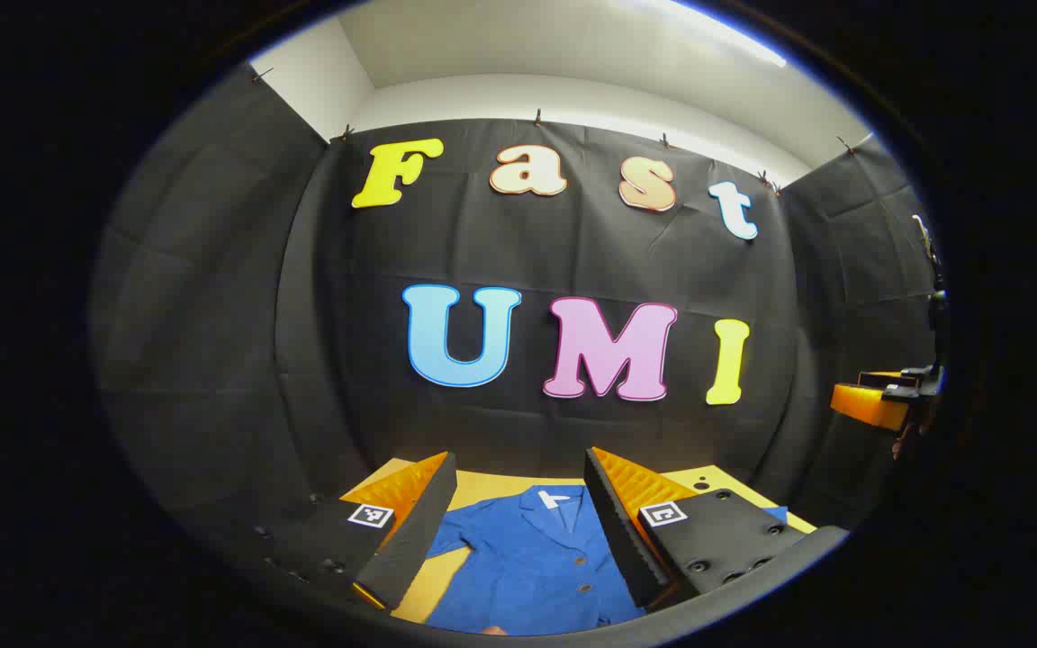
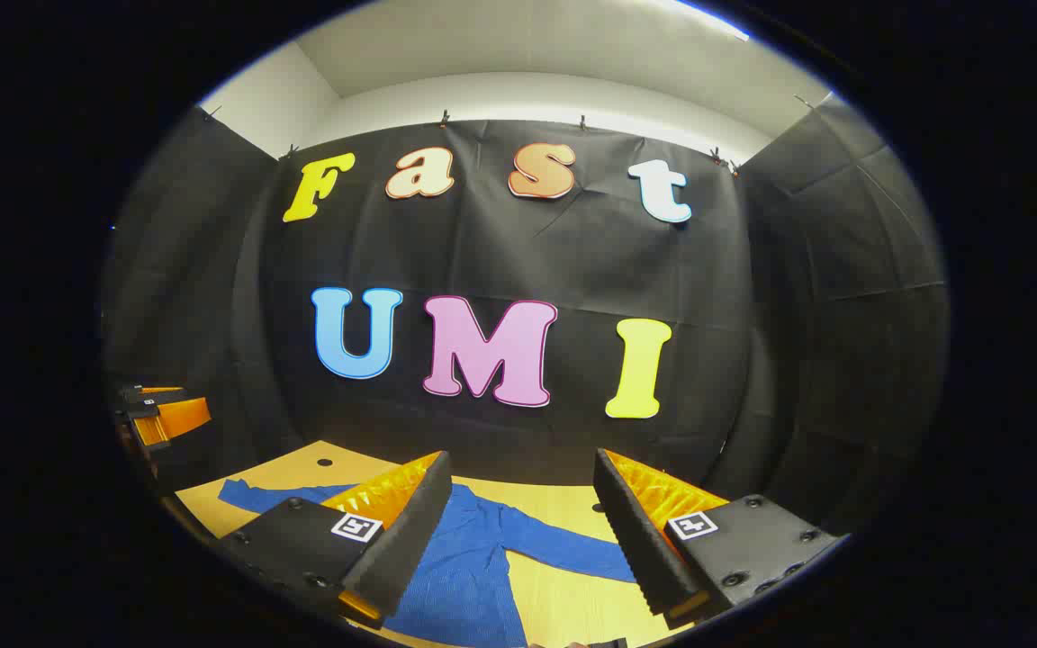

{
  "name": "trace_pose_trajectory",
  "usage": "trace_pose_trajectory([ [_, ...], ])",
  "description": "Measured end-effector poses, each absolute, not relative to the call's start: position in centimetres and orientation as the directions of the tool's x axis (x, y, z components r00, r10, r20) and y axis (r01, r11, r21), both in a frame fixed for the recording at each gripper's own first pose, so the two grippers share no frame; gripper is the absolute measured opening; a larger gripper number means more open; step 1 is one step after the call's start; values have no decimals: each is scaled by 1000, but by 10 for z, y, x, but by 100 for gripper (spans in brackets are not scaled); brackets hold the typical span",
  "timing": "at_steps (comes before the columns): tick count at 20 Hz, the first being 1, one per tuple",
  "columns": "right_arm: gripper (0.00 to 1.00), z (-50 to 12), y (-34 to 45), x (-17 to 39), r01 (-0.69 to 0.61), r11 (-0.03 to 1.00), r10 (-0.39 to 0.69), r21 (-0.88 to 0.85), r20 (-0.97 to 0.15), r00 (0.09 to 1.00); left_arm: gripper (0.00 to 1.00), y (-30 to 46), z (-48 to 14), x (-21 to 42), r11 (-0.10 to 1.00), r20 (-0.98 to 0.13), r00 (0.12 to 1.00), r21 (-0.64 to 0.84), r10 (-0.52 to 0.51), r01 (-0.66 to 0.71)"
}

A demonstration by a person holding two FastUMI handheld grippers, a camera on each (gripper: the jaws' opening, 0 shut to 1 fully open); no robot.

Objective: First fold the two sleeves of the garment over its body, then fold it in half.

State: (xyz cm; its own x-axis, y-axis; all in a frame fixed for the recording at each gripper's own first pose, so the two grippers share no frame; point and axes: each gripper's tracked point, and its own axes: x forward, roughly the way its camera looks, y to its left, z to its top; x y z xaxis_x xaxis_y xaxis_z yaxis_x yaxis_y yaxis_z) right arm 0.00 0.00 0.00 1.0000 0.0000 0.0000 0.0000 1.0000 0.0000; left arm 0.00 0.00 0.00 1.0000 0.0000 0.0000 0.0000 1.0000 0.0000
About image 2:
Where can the black backdrop cloth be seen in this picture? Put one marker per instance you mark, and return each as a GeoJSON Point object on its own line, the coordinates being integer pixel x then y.
{"type": "Point", "coordinates": [572, 261]}

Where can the blue shirt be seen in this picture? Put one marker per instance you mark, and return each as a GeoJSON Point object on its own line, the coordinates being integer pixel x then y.
{"type": "Point", "coordinates": [473, 558]}

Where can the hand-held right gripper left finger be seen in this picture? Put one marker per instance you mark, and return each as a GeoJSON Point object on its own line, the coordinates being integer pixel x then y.
{"type": "Point", "coordinates": [410, 540]}

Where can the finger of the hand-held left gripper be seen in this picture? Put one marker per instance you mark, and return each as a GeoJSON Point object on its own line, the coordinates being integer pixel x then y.
{"type": "Point", "coordinates": [176, 420]}
{"type": "Point", "coordinates": [154, 394]}

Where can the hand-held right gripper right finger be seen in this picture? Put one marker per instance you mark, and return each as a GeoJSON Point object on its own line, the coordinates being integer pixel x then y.
{"type": "Point", "coordinates": [640, 549]}

